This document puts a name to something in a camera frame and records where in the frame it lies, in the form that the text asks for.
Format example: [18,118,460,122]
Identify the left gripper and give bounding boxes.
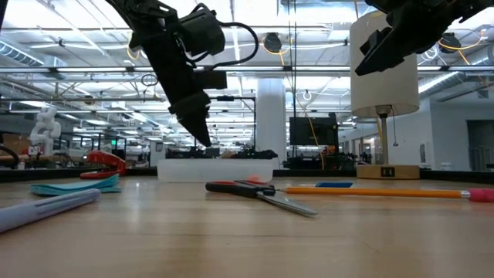
[142,30,212,147]

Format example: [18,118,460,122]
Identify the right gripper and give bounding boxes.
[354,5,464,76]

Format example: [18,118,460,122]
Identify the red black scissors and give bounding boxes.
[205,179,318,217]

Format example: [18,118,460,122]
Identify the blue sticky note pad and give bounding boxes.
[30,174,121,197]

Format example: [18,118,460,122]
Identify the orange pencil pink eraser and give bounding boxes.
[285,186,494,204]

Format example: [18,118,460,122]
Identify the white marker pen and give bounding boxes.
[0,188,102,235]

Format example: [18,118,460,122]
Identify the white shade wooden table lamp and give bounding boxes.
[349,10,421,181]

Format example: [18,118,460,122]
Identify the clear plastic pencil box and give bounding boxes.
[157,158,275,183]

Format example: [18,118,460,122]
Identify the red stapler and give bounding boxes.
[80,150,127,181]

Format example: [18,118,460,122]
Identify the black monitor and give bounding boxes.
[289,113,340,147]

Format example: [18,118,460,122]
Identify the brown cardboard box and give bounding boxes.
[2,134,32,155]

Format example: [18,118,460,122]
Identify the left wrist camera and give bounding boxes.
[195,70,228,90]

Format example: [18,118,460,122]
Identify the black hanging cable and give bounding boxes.
[287,0,299,159]

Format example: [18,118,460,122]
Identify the black left camera cable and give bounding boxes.
[192,21,259,73]

